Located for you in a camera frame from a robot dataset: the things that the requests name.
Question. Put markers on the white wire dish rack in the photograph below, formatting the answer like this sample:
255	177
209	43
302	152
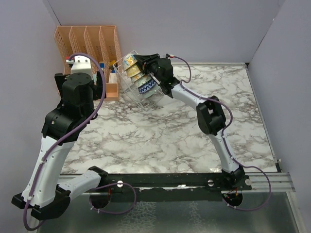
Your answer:
131	90

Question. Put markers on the peach plastic file organizer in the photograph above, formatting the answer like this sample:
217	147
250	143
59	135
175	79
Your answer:
99	42

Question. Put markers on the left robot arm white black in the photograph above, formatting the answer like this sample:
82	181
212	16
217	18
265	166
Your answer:
44	195

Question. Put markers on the yellow sun blue bowl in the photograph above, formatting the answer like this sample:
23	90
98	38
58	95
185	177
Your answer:
132	71

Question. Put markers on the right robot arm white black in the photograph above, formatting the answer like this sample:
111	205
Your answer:
210	115

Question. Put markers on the orange blue ornate bowl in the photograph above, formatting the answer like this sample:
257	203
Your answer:
128	61

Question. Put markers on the small items in organizer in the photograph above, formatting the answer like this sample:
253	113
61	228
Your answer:
110	75

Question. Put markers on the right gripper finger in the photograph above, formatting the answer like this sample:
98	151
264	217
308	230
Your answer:
141	66
148	58

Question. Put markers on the teal grid pattern bowl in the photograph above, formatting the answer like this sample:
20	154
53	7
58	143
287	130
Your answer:
151	92

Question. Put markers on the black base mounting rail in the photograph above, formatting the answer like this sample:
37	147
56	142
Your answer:
169	187

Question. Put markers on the orange flower leaf bowl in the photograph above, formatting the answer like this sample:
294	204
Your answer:
139	79

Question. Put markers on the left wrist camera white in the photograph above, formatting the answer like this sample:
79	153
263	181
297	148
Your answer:
80	64

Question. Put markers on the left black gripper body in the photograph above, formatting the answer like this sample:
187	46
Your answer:
97	89

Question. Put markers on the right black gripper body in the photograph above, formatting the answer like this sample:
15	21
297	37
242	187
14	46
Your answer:
152	68

